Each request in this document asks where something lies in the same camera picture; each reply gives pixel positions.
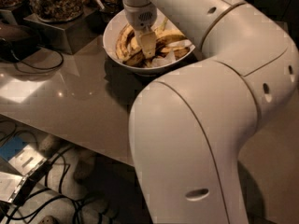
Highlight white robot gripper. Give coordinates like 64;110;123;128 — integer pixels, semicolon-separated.
124;3;157;59

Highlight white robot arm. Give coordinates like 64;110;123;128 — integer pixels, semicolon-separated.
123;0;298;224

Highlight left curved yellow banana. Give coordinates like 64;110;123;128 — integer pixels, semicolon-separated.
115;23;135;60

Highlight small banana green stem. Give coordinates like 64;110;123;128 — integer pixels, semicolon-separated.
154;17;168;35

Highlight white ceramic bowl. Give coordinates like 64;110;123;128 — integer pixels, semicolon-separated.
102;8;197;77

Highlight right lower banana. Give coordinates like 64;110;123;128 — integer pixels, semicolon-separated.
158;47;190;60

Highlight dark cup with tongs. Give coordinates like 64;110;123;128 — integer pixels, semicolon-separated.
88;0;124;25

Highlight steel box stand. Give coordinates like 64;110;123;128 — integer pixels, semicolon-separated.
24;7;106;54

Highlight glass jar of nuts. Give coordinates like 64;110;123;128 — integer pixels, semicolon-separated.
29;0;83;22

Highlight dark brown appliance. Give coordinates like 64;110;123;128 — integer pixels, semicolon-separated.
0;22;40;63

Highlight left shoe under table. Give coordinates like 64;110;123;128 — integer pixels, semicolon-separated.
38;134;61;158

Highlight shoe under table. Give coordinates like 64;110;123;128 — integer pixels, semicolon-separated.
38;134;61;158
73;149;96;182

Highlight right shoe under table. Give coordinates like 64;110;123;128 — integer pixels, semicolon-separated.
73;149;96;182

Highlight silver electronics box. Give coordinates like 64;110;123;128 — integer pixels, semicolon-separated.
0;136;50;205

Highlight black appliance cable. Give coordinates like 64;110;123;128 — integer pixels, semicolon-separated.
8;44;65;72

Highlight black floor cables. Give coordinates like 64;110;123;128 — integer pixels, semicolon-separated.
0;119;121;224

